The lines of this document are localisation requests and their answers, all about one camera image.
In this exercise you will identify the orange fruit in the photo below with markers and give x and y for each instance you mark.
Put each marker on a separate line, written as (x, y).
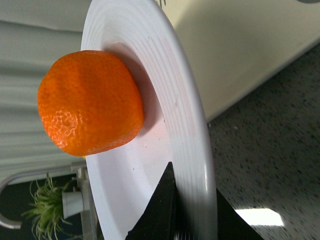
(89, 103)

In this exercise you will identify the beige bear tray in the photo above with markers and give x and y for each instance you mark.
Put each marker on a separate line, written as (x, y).
(234, 46)

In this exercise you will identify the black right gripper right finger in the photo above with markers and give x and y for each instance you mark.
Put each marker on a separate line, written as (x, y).
(230, 225)

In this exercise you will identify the small potted green plant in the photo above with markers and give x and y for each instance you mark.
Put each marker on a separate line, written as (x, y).
(46, 210)

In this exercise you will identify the grey metal bar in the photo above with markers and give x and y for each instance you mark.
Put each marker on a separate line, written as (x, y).
(15, 199)

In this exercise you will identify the grey curtain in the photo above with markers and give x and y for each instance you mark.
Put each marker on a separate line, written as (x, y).
(33, 35)

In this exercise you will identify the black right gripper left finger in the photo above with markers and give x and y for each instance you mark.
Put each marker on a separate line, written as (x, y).
(158, 221)

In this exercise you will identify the white ridged plate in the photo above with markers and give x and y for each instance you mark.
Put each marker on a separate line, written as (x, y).
(175, 129)

